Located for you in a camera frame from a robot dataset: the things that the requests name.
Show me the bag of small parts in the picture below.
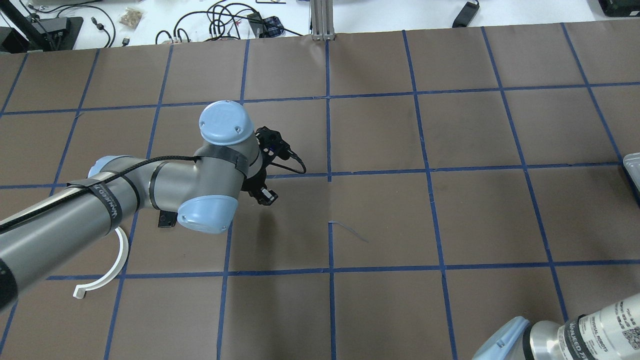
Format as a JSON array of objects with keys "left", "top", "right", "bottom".
[{"left": 118, "top": 7, "right": 144, "bottom": 30}]

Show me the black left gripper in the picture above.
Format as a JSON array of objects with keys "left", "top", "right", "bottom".
[{"left": 241, "top": 170, "right": 279, "bottom": 207}]

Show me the black stand base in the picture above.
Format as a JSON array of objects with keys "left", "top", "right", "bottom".
[{"left": 0, "top": 17, "right": 85, "bottom": 54}]

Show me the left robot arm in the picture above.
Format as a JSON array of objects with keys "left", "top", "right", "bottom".
[{"left": 0, "top": 100, "right": 287, "bottom": 311}]

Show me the white curved plastic part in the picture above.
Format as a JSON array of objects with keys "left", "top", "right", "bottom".
[{"left": 73, "top": 226, "right": 130, "bottom": 300}]

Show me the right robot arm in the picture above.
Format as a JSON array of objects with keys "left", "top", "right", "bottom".
[{"left": 473, "top": 294, "right": 640, "bottom": 360}]

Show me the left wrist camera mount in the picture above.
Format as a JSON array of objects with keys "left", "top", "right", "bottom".
[{"left": 255, "top": 126, "right": 292, "bottom": 164}]

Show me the black brake pad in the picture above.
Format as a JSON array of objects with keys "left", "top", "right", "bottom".
[{"left": 157, "top": 210, "right": 178, "bottom": 229}]

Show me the aluminium frame post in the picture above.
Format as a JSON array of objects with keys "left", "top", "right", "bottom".
[{"left": 309, "top": 0, "right": 336, "bottom": 41}]

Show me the black cable bundle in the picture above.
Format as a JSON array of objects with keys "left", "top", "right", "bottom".
[{"left": 155, "top": 0, "right": 306, "bottom": 46}]

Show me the black power adapter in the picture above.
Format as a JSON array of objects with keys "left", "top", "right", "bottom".
[{"left": 451, "top": 0, "right": 480, "bottom": 28}]

